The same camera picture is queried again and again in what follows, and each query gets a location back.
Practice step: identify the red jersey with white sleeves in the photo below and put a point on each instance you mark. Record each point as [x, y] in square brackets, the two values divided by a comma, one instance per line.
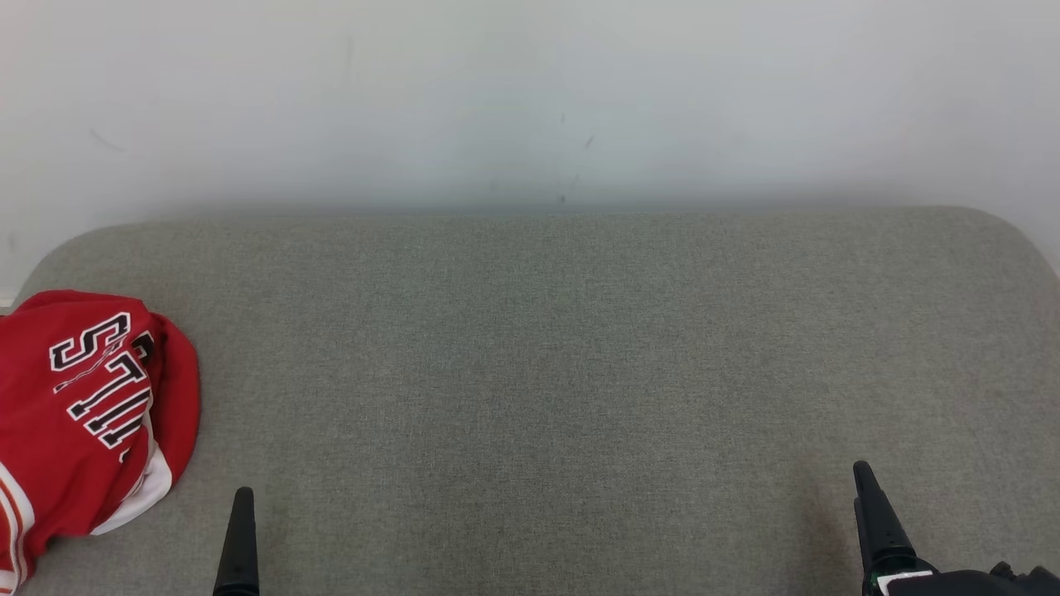
[74, 414]

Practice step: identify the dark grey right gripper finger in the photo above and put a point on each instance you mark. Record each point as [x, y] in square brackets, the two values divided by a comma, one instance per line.
[882, 530]

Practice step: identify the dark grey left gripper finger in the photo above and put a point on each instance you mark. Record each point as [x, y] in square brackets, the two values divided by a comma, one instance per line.
[238, 555]

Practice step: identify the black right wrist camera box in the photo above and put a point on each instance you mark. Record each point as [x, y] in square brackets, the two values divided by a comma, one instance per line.
[1002, 583]

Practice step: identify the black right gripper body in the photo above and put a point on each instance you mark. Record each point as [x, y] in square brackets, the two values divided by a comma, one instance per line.
[903, 583]

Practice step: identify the grey fabric sofa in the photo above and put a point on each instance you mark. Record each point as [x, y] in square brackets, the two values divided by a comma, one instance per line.
[546, 372]

